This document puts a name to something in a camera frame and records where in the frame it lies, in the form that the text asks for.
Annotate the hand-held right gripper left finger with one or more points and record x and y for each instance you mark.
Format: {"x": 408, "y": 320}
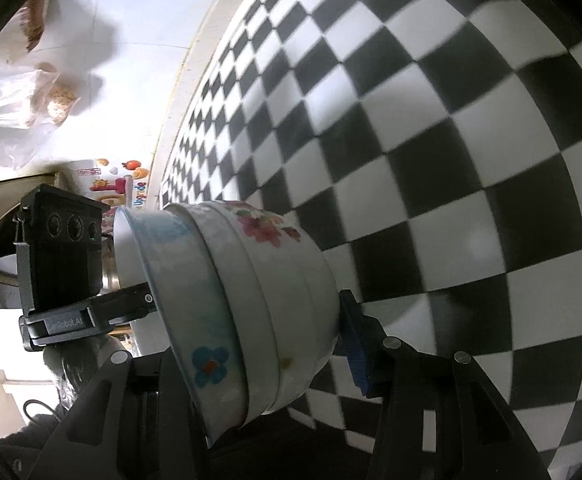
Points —
{"x": 171, "y": 385}

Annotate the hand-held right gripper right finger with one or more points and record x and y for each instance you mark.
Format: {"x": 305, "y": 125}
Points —
{"x": 358, "y": 345}

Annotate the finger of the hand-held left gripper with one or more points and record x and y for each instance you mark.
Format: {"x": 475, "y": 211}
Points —
{"x": 131, "y": 302}

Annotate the white bowl with blue flowers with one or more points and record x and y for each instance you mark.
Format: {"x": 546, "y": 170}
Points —
{"x": 191, "y": 310}

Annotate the white bowl with pink flowers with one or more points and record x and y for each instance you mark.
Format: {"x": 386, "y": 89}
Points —
{"x": 301, "y": 310}

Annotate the person's left hand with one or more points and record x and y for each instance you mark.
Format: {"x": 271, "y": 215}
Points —
{"x": 78, "y": 370}

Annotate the clear plastic food bag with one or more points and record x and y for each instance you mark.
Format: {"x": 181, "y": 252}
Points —
{"x": 16, "y": 105}

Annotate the black and white checkered tablecloth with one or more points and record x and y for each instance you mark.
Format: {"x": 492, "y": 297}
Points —
{"x": 421, "y": 185}

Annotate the colourful fruit wall poster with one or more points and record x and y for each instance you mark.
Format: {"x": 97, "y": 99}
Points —
{"x": 116, "y": 182}

